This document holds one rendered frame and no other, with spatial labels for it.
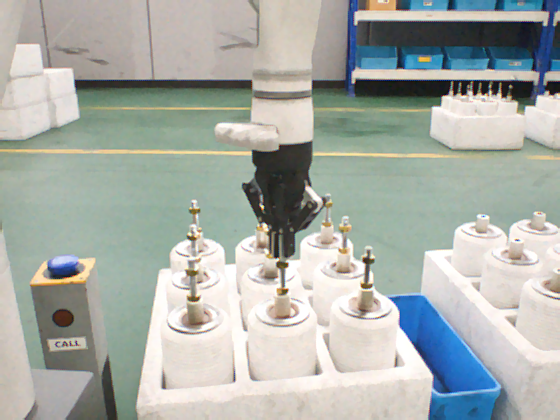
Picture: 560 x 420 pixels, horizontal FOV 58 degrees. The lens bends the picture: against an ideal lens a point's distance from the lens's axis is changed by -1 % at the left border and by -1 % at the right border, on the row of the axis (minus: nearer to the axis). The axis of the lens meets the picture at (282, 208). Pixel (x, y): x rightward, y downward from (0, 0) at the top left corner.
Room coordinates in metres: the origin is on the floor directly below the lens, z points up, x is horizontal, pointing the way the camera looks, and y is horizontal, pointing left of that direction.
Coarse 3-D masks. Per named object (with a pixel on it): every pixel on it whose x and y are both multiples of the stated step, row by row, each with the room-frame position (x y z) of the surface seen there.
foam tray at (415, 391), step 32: (160, 288) 0.81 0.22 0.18; (160, 320) 0.71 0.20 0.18; (160, 352) 0.62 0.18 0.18; (320, 352) 0.62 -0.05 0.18; (160, 384) 0.55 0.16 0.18; (224, 384) 0.55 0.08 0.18; (256, 384) 0.55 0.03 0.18; (288, 384) 0.55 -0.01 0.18; (320, 384) 0.55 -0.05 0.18; (352, 384) 0.55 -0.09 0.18; (384, 384) 0.56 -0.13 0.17; (416, 384) 0.56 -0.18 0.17; (160, 416) 0.51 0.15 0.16; (192, 416) 0.52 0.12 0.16; (224, 416) 0.53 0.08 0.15; (256, 416) 0.53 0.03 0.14; (288, 416) 0.54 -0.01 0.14; (320, 416) 0.54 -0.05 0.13; (352, 416) 0.55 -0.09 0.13; (384, 416) 0.56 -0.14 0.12; (416, 416) 0.56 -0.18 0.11
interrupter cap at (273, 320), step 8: (264, 304) 0.63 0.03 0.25; (272, 304) 0.63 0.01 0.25; (296, 304) 0.63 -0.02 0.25; (304, 304) 0.63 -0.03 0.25; (256, 312) 0.61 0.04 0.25; (264, 312) 0.61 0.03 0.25; (272, 312) 0.61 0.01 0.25; (296, 312) 0.61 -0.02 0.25; (304, 312) 0.61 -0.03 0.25; (264, 320) 0.59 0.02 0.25; (272, 320) 0.59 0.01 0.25; (280, 320) 0.59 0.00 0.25; (288, 320) 0.59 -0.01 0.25; (296, 320) 0.59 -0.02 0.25; (304, 320) 0.59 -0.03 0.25
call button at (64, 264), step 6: (54, 258) 0.62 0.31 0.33; (60, 258) 0.62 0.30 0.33; (66, 258) 0.62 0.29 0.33; (72, 258) 0.62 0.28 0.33; (48, 264) 0.60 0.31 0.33; (54, 264) 0.60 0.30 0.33; (60, 264) 0.60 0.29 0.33; (66, 264) 0.60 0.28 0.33; (72, 264) 0.60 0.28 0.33; (48, 270) 0.60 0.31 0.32; (54, 270) 0.59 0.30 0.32; (60, 270) 0.59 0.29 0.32; (66, 270) 0.60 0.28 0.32; (72, 270) 0.61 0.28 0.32
